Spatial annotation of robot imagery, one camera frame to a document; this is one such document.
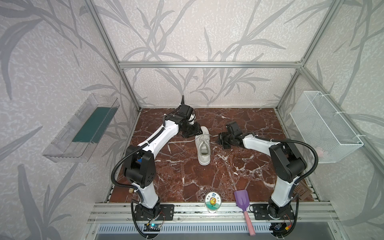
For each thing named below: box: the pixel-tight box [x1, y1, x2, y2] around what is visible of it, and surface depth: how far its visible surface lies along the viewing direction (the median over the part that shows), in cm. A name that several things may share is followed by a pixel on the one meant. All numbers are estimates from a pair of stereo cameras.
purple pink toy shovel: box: [234, 189, 256, 236], surface depth 78 cm
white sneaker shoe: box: [195, 126, 211, 166], surface depth 91 cm
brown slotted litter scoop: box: [293, 178, 313, 201], surface depth 82 cm
